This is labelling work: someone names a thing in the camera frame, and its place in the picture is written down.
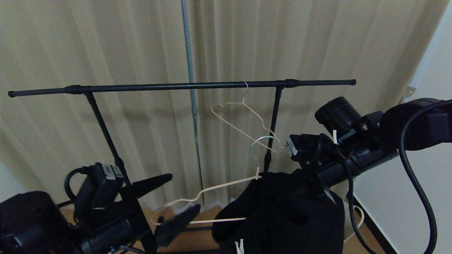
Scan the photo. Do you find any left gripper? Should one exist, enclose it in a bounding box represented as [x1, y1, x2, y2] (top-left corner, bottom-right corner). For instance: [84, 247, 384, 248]
[79, 173, 202, 254]

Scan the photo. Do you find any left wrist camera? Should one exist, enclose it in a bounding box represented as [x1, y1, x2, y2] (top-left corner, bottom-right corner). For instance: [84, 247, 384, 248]
[74, 162, 124, 216]

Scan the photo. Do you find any beige curtain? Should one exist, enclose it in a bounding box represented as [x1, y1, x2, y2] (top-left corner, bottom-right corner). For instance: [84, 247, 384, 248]
[0, 0, 449, 212]

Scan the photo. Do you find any white laundry basket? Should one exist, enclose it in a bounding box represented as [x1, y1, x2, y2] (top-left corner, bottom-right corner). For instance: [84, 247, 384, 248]
[343, 203, 365, 243]

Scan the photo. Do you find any pink clothes hanger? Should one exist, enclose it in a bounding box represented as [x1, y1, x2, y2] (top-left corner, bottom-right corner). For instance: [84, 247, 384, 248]
[151, 136, 285, 226]
[211, 82, 285, 154]

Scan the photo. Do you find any black clothes rack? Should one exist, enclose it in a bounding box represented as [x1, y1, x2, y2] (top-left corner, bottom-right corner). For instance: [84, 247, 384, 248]
[8, 79, 356, 254]

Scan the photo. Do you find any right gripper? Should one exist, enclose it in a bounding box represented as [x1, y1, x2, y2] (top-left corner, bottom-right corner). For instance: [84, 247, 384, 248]
[311, 141, 399, 186]

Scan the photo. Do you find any black garment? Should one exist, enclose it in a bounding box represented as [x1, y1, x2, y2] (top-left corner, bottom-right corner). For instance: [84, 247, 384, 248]
[212, 169, 345, 254]

